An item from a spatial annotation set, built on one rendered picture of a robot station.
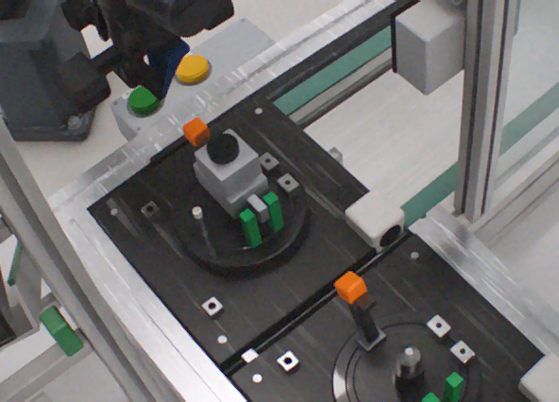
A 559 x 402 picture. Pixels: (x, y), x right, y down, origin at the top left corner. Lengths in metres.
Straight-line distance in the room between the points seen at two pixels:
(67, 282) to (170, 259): 0.47
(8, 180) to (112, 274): 0.57
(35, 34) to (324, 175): 0.38
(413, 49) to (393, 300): 0.27
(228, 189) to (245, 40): 0.32
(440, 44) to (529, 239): 0.39
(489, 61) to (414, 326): 0.26
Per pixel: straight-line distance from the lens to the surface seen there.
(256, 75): 1.06
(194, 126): 0.86
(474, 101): 0.79
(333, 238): 0.90
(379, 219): 0.88
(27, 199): 0.38
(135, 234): 0.94
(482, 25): 0.71
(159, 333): 0.89
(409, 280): 0.87
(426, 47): 0.69
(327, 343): 0.84
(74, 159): 1.17
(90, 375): 1.00
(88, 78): 0.82
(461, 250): 0.91
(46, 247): 0.42
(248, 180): 0.83
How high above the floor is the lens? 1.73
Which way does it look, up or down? 55 degrees down
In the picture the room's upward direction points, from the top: 11 degrees counter-clockwise
